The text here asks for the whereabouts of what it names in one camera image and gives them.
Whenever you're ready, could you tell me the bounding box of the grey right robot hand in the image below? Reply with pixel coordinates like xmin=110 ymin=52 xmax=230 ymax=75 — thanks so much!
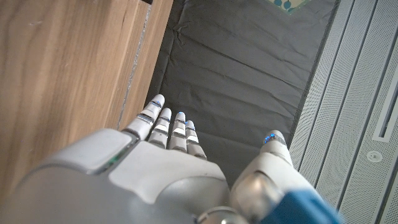
xmin=0 ymin=93 xmax=315 ymax=224

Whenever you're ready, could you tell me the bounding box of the teal floral tissue box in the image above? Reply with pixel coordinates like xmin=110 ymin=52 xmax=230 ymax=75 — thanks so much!
xmin=266 ymin=0 xmax=309 ymax=15

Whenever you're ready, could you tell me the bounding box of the black backdrop curtain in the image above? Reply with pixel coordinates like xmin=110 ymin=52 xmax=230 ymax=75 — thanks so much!
xmin=144 ymin=0 xmax=340 ymax=187

